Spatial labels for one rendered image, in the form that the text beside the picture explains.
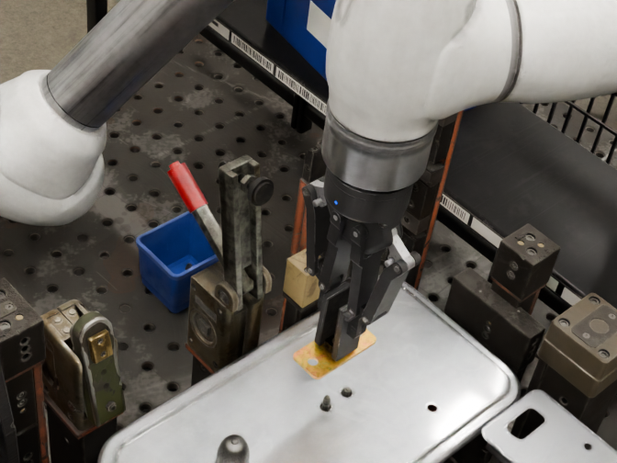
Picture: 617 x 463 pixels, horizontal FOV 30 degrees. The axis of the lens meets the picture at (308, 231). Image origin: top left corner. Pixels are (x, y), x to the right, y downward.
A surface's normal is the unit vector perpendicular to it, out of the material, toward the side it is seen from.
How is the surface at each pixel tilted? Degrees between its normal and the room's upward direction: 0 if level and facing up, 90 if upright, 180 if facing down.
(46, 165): 89
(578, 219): 0
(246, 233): 81
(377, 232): 90
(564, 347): 89
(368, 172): 90
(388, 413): 0
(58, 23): 0
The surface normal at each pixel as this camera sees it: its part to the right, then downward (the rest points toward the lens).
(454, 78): 0.35, 0.67
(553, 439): 0.11, -0.71
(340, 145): -0.74, 0.40
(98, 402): 0.67, 0.41
